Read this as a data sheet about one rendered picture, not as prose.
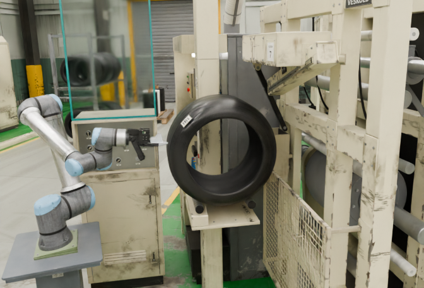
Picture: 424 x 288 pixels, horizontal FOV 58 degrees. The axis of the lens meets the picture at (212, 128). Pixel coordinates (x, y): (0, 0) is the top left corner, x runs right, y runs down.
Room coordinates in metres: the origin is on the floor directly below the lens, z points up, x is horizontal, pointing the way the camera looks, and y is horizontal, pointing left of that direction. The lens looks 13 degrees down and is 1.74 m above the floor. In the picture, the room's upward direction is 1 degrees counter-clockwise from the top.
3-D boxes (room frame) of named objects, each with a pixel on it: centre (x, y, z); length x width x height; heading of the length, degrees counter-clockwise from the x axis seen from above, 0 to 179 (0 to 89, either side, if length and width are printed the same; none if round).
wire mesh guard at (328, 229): (1.86, -0.40, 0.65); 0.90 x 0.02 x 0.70; 9
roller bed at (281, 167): (2.31, -0.38, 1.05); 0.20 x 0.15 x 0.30; 9
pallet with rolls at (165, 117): (8.97, 1.38, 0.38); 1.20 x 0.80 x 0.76; 176
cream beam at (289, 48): (1.95, -0.35, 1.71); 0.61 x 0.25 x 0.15; 9
